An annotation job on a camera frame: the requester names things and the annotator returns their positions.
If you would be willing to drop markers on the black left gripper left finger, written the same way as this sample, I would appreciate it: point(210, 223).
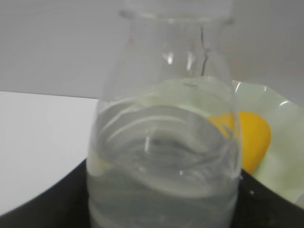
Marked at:
point(64, 205)

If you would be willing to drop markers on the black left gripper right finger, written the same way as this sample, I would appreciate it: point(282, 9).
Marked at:
point(259, 207)

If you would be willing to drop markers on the yellow mango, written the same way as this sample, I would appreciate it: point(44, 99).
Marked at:
point(255, 135)

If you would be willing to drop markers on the clear water bottle green label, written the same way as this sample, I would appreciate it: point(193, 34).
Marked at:
point(164, 148)

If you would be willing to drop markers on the pale green wavy glass bowl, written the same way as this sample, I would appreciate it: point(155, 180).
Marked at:
point(282, 166)

